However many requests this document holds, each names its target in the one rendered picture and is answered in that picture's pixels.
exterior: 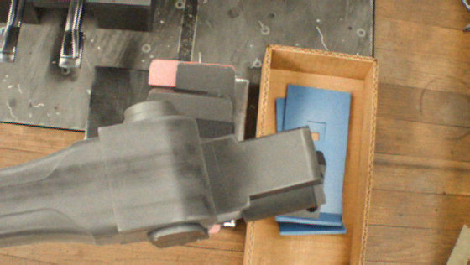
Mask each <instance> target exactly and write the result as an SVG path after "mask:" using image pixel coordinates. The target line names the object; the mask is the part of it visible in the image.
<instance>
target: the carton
mask: <svg viewBox="0 0 470 265"><path fill-rule="evenodd" d="M378 67H379V62H378V58H372V57H365V56H357V55H345V54H337V53H334V52H330V51H322V50H314V49H300V48H293V47H285V46H278V45H270V44H268V45H267V48H266V51H265V55H264V60H263V64H262V71H261V80H260V88H259V97H258V115H257V119H258V122H257V132H256V138H257V137H261V136H264V135H268V134H272V133H276V132H277V121H276V98H286V96H287V87H288V84H291V85H297V86H309V87H315V88H321V89H328V90H333V91H341V92H347V93H350V94H351V99H350V109H349V118H348V127H347V145H346V155H345V164H344V173H343V183H342V222H343V224H344V227H345V229H346V233H343V234H316V235H280V234H279V227H278V221H276V220H275V216H271V217H268V218H264V219H261V220H257V221H250V222H248V226H247V235H246V243H245V252H244V259H243V265H363V261H364V258H365V247H366V238H367V235H368V211H369V207H370V197H371V185H372V172H373V146H374V134H375V120H376V106H377V94H378V89H377V80H378Z"/></svg>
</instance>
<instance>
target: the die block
mask: <svg viewBox="0 0 470 265"><path fill-rule="evenodd" d="M156 1H157V0H152V3H151V9H146V8H125V7H112V6H105V5H104V6H97V5H85V9H86V10H93V11H94V12H93V14H94V17H95V20H96V26H97V29H111V30H114V29H119V30H126V31H140V32H147V33H152V30H153V24H154V11H155V5H156ZM70 5H71V4H70V3H66V4H64V3H39V2H33V3H32V2H26V4H25V9H24V13H23V22H22V23H25V24H38V25H39V24H40V20H41V17H42V14H43V10H44V8H45V7H47V8H70ZM11 6H12V1H8V0H7V1H2V0H0V22H1V23H8V15H9V13H10V9H11Z"/></svg>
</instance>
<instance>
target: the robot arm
mask: <svg viewBox="0 0 470 265"><path fill-rule="evenodd" d="M235 77H236V72H235V69H234V67H233V66H231V65H218V64H209V63H201V62H192V61H186V62H184V61H175V60H160V59H155V60H153V61H152V62H151V65H150V69H149V84H150V85H163V86H175V87H176V88H178V89H187V90H195V91H207V95H197V94H188V93H179V92H173V90H168V89H159V88H154V89H153V90H151V91H150V92H149V96H148V101H146V102H142V103H139V104H137V105H135V106H131V107H129V108H128V109H127V110H126V111H125V112H124V116H125V120H124V122H123V124H115V125H111V126H106V127H99V128H98V133H99V137H98V138H86V139H82V140H78V141H75V142H73V144H71V145H70V146H69V147H67V148H62V149H61V150H59V151H57V152H55V153H52V154H50V155H45V156H44V157H41V158H37V159H36V160H33V161H32V160H31V161H28V162H26V163H23V164H19V165H13V166H9V167H7V168H3V169H0V248H5V247H16V246H22V245H25V244H26V245H29V244H35V243H36V244H39V243H45V242H46V243H51V242H59V243H62V242H73V243H86V244H92V245H95V246H97V247H99V246H103V245H107V244H109V245H111V244H114V243H118V242H120V245H123V244H131V243H135V242H146V241H149V243H150V244H152V245H154V246H156V247H157V248H159V249H160V248H164V247H165V248H168V247H173V246H177V245H181V244H187V243H192V242H198V241H201V240H205V239H208V238H210V235H209V233H215V232H217V231H218V230H220V226H223V225H225V224H226V222H227V221H230V220H235V219H242V218H243V219H244V220H245V222H246V223H248V222H250V221H257V220H261V219H264V218H268V217H271V216H293V217H301V218H317V219H319V216H320V211H321V205H323V204H326V201H325V199H326V194H325V192H324V189H323V188H324V182H325V175H326V160H325V159H324V156H323V152H322V151H319V150H317V151H316V150H315V149H316V145H315V144H314V143H313V141H312V131H311V130H310V126H309V125H305V126H302V127H296V128H292V129H289V130H285V131H281V132H276V133H272V134H268V135H264V136H261V137H257V138H251V139H248V140H244V141H240V142H238V141H237V138H236V136H235V135H234V124H233V122H232V108H233V93H234V86H235Z"/></svg>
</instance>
